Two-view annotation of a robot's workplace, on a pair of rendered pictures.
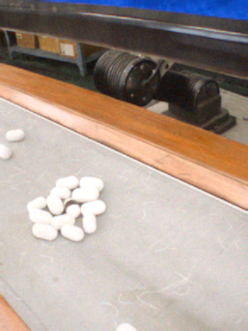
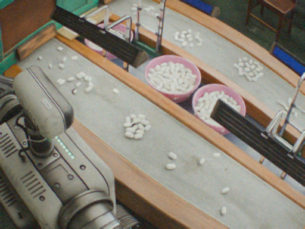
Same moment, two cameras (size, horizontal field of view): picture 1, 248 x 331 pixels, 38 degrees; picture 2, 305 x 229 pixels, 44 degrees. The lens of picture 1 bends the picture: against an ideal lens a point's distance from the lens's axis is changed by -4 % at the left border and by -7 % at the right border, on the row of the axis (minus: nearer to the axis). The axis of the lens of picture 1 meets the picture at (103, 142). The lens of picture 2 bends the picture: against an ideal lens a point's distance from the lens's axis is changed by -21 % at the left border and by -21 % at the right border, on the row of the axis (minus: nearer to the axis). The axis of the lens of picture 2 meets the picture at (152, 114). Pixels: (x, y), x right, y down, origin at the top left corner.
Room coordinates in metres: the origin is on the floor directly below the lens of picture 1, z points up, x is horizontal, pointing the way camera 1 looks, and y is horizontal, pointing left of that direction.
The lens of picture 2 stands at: (1.62, -0.17, 2.27)
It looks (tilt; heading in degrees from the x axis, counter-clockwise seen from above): 49 degrees down; 166
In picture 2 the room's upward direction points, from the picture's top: 6 degrees clockwise
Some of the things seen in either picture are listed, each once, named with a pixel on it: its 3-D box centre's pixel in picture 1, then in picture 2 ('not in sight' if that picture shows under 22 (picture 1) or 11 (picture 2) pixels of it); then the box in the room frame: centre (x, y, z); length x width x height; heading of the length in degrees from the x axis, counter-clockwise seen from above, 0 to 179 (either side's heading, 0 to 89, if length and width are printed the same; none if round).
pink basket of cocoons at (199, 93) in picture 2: not in sight; (218, 111); (0.33, 0.45, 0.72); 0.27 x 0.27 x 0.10
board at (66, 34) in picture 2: not in sight; (83, 22); (-0.39, -0.15, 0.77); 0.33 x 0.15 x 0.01; 130
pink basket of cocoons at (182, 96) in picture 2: not in sight; (172, 80); (0.12, 0.27, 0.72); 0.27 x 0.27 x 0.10
